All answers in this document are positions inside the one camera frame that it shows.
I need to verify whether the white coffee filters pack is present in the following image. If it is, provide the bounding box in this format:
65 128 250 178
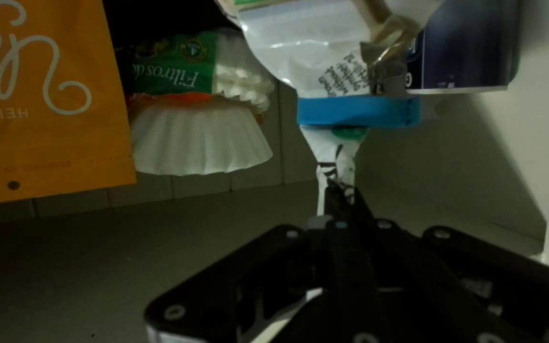
126 27 278 178

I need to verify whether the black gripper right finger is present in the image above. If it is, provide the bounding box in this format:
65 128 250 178
338 184 549 343

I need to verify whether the orange packet with white script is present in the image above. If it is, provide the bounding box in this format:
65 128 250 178
0 0 139 210

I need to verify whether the white packet with green band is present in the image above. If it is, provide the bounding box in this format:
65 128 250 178
216 0 448 193

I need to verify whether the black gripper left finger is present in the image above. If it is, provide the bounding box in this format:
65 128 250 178
143 180 347 343

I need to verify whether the dark blue shiny can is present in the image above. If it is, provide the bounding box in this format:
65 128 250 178
406 0 522 96

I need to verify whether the blue bag clip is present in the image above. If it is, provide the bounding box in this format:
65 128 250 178
296 94 423 130

